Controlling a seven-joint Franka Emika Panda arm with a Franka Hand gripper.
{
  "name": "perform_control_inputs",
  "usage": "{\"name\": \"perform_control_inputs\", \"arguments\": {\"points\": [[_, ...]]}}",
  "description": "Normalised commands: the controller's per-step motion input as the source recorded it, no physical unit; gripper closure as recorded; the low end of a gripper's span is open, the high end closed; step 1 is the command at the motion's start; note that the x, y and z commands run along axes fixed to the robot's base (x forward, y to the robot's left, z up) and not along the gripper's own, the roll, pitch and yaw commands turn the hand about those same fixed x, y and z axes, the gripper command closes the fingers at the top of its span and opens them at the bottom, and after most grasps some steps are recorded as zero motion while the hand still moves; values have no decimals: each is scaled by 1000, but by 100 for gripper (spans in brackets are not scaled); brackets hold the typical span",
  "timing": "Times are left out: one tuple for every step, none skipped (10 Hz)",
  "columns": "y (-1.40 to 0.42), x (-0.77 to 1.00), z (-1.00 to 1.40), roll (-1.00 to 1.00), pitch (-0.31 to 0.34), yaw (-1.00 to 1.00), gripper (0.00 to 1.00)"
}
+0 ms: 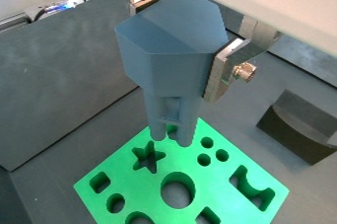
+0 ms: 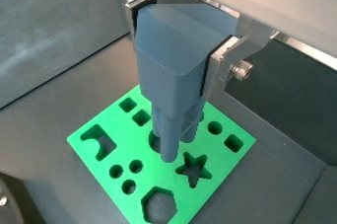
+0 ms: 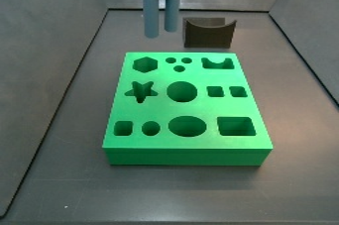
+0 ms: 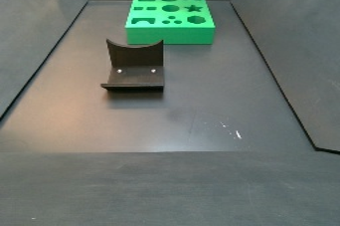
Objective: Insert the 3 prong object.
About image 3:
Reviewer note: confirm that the green shape sorter block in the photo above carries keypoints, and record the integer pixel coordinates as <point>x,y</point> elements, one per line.
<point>184,112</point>

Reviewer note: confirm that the dark grey curved block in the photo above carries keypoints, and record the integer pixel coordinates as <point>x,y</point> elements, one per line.
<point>207,32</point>

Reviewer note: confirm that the blue three prong object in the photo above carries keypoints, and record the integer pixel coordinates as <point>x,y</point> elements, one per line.
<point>151,7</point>

